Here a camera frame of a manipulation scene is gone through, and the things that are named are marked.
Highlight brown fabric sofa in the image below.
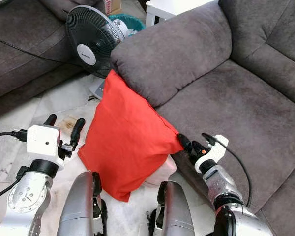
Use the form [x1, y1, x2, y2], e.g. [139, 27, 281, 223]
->
[0, 0, 104, 121]
[111, 0, 295, 236]

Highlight white low table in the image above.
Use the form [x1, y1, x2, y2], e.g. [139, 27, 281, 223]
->
[145, 0, 219, 26]

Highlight silver left robot leg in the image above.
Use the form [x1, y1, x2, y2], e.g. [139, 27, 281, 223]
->
[57, 171, 109, 236]

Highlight black table fan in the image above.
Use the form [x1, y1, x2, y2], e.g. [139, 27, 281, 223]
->
[65, 5, 126, 101]

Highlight teal plastic basket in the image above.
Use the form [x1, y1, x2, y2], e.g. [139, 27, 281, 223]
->
[108, 14, 146, 37]

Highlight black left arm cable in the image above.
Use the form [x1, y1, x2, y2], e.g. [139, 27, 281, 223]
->
[0, 129, 30, 205]

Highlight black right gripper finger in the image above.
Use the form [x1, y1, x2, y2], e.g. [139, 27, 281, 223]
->
[177, 133, 198, 150]

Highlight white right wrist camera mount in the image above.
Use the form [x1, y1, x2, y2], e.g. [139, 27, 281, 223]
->
[195, 135, 229, 173]

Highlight thin black power cable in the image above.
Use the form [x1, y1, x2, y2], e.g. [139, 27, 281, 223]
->
[0, 37, 69, 64]

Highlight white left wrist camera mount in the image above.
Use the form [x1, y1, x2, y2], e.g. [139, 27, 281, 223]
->
[27, 124, 64, 170]

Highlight red square pillow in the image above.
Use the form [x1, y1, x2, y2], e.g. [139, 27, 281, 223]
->
[78, 69, 185, 202]

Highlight silver right robot leg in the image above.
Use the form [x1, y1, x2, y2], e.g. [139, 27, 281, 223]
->
[147, 180, 196, 236]

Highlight brown cardboard box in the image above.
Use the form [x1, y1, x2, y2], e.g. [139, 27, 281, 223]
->
[103, 0, 122, 14]

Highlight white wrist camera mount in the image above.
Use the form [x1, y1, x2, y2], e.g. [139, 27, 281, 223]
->
[27, 124, 64, 170]
[195, 135, 229, 173]

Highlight silver robot leg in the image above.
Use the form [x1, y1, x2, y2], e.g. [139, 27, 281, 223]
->
[147, 180, 196, 236]
[57, 171, 109, 236]

